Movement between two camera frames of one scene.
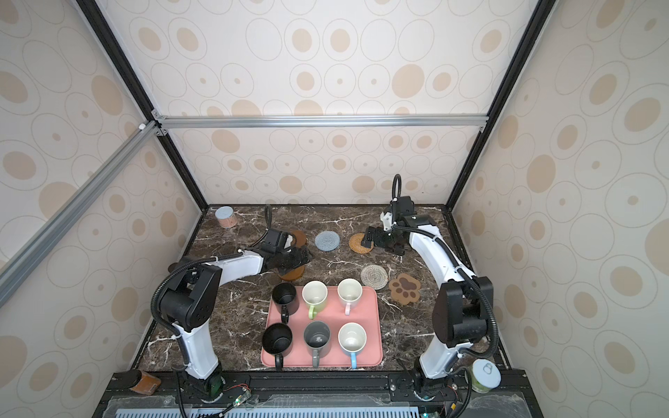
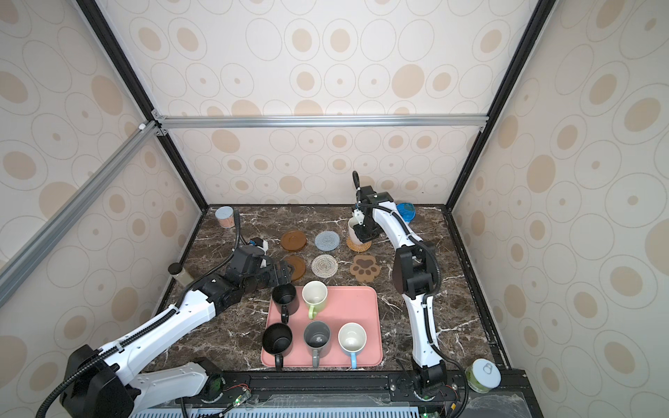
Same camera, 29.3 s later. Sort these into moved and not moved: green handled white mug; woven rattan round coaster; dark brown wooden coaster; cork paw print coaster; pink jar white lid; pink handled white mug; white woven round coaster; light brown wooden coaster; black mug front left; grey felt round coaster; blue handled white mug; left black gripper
Moved: white woven round coaster; left black gripper; pink handled white mug; cork paw print coaster
Not moved: green handled white mug; blue handled white mug; woven rattan round coaster; pink jar white lid; black mug front left; light brown wooden coaster; grey felt round coaster; dark brown wooden coaster
